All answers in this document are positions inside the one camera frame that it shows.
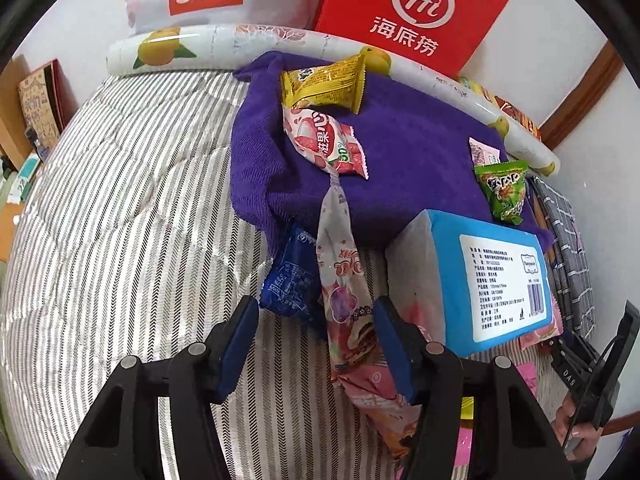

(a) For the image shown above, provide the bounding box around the green snack packet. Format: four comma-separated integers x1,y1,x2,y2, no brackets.
474,160,528,226

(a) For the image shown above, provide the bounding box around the blue tissue pack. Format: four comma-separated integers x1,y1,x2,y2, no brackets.
385,210,553,358

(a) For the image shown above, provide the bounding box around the long pink pastry snack pack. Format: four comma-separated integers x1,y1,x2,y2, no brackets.
316,174,420,460

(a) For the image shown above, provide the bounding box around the wooden headboard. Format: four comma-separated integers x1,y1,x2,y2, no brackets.
0,55,32,169

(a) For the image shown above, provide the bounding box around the wooden nightstand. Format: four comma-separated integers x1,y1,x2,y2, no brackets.
0,204,24,263

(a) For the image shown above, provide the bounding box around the brown wooden door frame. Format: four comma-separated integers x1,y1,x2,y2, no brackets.
540,40,624,151

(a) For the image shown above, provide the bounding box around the red Haidilao paper bag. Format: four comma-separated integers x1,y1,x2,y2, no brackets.
314,0,509,78

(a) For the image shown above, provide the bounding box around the grey checked pillow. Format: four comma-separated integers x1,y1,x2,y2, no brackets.
527,176,596,340

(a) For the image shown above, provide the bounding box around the yellow snack packet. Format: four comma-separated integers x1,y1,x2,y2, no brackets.
280,54,366,114

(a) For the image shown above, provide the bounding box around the rolled lemon print mat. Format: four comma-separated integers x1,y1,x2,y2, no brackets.
106,24,561,177

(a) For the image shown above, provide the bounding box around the purple towel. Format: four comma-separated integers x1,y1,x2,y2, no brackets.
229,50,556,256

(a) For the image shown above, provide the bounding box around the right hand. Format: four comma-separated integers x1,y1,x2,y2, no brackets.
551,393,603,462

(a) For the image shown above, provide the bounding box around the strawberry gummy packet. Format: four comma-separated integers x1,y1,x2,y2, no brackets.
282,105,369,180

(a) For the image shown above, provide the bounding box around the orange snack bag behind mat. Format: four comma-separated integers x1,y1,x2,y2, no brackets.
457,76,542,141

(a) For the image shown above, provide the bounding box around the striped quilt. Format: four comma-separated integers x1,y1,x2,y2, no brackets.
1,70,397,479

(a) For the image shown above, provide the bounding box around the pale pink nougat packet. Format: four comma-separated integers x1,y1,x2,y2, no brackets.
469,138,501,167

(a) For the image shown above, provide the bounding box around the pink peach snack packet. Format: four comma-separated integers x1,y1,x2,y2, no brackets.
518,295,563,351

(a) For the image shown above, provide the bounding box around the blue snack packet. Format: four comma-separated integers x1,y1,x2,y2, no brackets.
259,223,324,324

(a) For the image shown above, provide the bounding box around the pink yellow chip bag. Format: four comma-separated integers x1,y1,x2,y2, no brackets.
400,360,547,479

